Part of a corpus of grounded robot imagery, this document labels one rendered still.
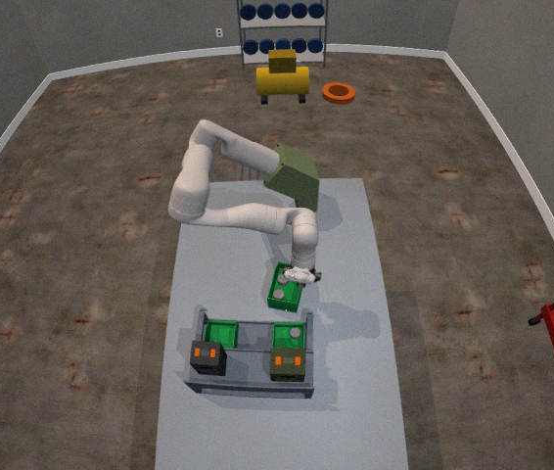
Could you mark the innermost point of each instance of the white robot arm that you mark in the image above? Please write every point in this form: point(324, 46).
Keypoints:
point(190, 192)

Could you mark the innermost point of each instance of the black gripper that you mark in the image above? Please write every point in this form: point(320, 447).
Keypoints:
point(317, 275)

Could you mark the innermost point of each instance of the olive green case with orange latches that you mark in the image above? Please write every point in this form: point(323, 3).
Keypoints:
point(287, 364)

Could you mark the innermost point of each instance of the green bin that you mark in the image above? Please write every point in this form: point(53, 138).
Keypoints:
point(291, 291)
point(282, 338)
point(222, 333)

